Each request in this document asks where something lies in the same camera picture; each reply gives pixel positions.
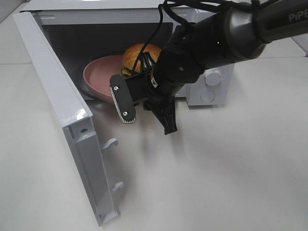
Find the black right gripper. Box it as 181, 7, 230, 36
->
143, 90, 178, 135

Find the round white door button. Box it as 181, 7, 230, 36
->
200, 90, 215, 102

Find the white microwave knob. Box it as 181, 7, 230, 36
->
205, 68, 222, 86

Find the burger with lettuce and cheese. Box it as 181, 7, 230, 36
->
120, 43, 161, 78

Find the pink round plate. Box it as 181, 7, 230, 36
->
83, 55, 135, 104

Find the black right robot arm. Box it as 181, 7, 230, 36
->
145, 0, 308, 134

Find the glass microwave turntable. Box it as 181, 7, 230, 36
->
73, 64, 100, 101

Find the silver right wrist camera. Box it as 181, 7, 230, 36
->
110, 75, 136, 124

